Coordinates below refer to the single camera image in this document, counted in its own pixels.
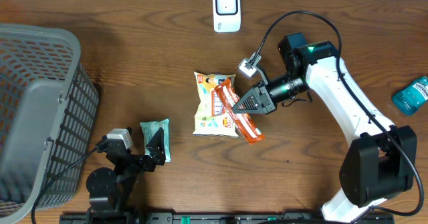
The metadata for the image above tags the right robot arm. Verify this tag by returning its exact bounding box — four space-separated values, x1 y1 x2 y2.
232 32 417 223

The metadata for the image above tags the teal wet wipes pack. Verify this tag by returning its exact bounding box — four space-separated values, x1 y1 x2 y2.
140 118 171 162

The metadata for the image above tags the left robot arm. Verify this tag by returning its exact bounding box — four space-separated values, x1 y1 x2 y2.
86 128 166 223

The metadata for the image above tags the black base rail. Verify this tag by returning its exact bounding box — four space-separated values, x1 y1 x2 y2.
59 211 395 224

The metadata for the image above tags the cream snack bag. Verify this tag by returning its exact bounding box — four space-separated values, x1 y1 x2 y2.
193 72 238 138

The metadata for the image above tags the blue Listerine mouthwash bottle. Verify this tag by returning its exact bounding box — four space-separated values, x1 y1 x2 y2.
392 76 427 116

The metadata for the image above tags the chocolate bar wrapper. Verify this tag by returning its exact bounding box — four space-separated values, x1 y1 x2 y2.
214 78 265 144

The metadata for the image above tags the white barcode scanner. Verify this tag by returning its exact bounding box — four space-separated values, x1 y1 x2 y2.
213 0 241 33

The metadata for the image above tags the grey plastic basket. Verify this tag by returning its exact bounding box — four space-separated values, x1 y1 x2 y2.
1 23 100 223

